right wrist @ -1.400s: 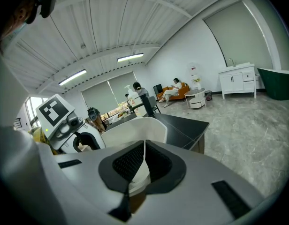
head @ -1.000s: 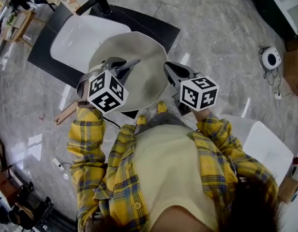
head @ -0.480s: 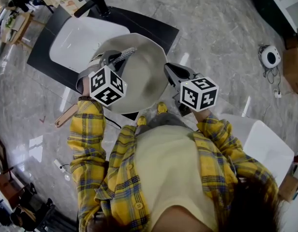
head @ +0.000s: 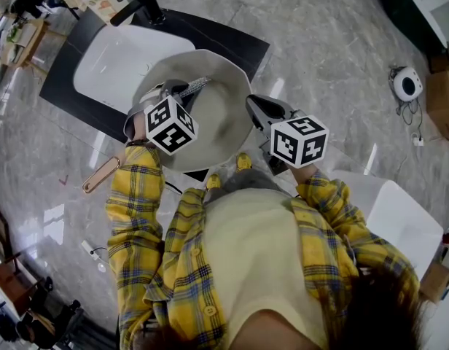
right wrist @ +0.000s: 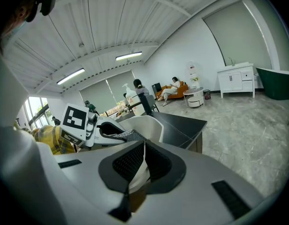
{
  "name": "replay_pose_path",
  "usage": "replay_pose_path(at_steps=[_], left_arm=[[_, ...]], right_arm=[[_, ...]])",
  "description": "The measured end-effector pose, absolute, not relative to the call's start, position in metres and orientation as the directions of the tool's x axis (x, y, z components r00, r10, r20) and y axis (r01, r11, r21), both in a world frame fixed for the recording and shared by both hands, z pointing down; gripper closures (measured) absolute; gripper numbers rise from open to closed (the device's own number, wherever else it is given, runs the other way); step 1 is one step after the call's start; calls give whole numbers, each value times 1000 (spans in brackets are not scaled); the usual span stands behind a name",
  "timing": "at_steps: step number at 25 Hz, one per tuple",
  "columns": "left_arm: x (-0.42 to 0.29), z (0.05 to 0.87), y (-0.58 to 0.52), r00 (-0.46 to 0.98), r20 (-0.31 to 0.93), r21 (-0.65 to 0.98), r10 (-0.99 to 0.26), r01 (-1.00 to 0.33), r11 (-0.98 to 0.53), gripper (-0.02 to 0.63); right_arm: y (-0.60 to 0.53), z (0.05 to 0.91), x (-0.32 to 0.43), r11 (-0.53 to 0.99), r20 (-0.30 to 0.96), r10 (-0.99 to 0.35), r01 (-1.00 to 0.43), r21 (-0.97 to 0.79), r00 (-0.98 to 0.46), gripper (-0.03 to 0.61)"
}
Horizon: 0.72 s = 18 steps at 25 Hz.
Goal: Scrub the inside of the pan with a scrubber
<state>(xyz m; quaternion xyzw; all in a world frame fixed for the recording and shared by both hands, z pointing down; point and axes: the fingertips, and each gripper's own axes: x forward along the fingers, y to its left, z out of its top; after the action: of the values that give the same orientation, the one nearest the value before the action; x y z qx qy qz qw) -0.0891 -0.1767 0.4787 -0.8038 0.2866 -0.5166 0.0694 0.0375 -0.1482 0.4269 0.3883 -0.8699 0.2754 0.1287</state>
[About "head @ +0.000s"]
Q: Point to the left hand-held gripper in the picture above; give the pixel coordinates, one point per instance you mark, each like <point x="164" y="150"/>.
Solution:
<point x="170" y="126"/>

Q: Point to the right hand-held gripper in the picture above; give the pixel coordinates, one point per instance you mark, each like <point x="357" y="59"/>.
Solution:
<point x="301" y="140"/>

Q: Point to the silver scouring sponge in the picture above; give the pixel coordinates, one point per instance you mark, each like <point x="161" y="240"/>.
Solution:
<point x="200" y="83"/>

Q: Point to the person's left forearm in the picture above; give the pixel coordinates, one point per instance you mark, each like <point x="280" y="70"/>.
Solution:
<point x="137" y="195"/>

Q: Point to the person's right forearm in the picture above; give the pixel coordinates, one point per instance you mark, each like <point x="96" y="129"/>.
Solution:
<point x="334" y="206"/>

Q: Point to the person's right yellow shoe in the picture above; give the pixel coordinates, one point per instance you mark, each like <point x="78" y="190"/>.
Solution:
<point x="244" y="162"/>

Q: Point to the person's yellow shoe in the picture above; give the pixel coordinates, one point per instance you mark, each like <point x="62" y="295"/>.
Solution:
<point x="213" y="181"/>
<point x="244" y="162"/>

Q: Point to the dark sink cabinet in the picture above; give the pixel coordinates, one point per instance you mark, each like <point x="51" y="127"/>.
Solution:
<point x="228" y="38"/>

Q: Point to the person's legs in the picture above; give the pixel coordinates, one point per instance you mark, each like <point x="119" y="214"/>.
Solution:
<point x="246" y="181"/>

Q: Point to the white sink basin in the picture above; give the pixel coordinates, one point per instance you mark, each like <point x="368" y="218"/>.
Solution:
<point x="115" y="60"/>

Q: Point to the person's left yellow shoe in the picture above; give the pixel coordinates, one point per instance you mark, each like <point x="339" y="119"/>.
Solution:
<point x="213" y="181"/>

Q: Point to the black faucet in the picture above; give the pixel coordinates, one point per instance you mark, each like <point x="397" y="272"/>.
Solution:
<point x="148" y="2"/>

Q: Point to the white pump soap bottle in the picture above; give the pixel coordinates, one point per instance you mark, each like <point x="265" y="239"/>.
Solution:
<point x="102" y="4"/>

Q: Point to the person's torso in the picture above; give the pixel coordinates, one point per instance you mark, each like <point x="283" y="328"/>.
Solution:
<point x="253" y="253"/>

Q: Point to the white round appliance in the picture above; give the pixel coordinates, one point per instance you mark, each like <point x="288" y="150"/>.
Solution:
<point x="407" y="83"/>

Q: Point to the white power strip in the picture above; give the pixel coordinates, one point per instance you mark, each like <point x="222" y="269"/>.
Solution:
<point x="418" y="140"/>
<point x="89" y="249"/>

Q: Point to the light wooden table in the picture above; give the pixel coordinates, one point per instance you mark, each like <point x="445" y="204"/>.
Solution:
<point x="31" y="36"/>

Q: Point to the brown cardboard box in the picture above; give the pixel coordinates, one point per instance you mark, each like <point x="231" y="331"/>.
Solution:
<point x="443" y="102"/>
<point x="434" y="283"/>
<point x="445" y="58"/>

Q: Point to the brown wooden desk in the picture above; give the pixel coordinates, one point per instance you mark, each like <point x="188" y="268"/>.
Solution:
<point x="9" y="279"/>

